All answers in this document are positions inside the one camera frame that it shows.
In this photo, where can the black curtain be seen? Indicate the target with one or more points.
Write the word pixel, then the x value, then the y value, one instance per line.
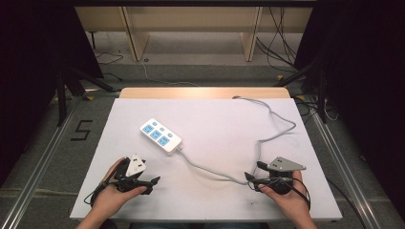
pixel 366 79
pixel 28 79

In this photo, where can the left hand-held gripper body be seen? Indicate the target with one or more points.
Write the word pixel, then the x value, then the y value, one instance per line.
pixel 135 165

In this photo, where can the person's right hand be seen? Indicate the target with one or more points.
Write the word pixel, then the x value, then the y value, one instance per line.
pixel 291 200

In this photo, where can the black metal stand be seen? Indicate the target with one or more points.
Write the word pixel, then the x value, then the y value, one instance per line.
pixel 321 92
pixel 63 95

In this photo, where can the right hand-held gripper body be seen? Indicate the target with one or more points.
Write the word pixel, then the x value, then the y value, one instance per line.
pixel 283 178

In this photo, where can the white power strip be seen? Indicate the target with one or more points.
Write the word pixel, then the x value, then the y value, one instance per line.
pixel 160 136

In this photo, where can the light wooden desk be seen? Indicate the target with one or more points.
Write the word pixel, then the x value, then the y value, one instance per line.
pixel 191 22

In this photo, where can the white table cover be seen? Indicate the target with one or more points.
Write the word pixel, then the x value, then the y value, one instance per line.
pixel 210 203

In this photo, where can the person's left hand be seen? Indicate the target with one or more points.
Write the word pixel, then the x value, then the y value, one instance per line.
pixel 111 197

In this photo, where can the aluminium floor rail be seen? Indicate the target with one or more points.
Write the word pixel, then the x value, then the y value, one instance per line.
pixel 35 171
pixel 350 181

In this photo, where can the wooden table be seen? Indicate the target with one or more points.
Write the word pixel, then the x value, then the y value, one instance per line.
pixel 203 93

